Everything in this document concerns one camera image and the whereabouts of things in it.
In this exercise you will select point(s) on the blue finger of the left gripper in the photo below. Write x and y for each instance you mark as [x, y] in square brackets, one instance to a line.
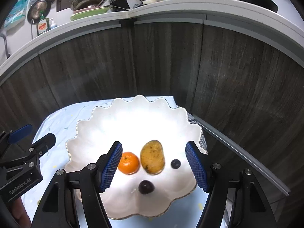
[43, 145]
[19, 134]

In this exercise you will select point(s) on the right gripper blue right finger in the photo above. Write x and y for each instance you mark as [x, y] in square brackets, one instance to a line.
[199, 164]

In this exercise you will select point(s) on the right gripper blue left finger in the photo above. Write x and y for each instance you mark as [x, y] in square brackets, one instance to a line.
[108, 166]

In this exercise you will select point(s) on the orange tangerine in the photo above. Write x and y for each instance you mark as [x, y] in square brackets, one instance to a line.
[129, 163]

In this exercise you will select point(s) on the dark blueberry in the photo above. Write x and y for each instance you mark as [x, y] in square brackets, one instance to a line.
[175, 164]

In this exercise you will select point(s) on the yellow mango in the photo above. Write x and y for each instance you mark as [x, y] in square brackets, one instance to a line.
[152, 157]

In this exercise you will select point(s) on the dark purple plum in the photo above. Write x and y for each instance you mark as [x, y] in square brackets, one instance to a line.
[146, 187]

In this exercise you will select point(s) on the chrome kitchen faucet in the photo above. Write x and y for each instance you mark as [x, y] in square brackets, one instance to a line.
[5, 45]

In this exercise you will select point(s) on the left hand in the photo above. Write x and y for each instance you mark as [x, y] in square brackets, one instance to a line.
[20, 214]

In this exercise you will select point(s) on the grey checkered towel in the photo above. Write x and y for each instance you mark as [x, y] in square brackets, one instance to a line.
[197, 134]

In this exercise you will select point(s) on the light blue patterned cloth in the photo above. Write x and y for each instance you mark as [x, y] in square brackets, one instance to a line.
[62, 123]

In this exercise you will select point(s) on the white scalloped ceramic bowl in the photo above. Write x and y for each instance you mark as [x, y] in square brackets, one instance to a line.
[133, 124]

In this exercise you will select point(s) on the green dish soap bottle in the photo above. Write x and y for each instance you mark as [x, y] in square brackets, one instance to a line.
[43, 24]

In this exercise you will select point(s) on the small white pump bottle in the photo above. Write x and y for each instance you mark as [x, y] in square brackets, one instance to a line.
[53, 24]

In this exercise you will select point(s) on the blue white package bag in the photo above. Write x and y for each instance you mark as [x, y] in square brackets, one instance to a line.
[16, 15]

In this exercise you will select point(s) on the hanging steel frying pan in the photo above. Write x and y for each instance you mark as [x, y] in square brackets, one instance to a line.
[38, 8]

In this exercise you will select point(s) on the green basin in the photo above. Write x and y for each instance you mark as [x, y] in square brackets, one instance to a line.
[87, 12]

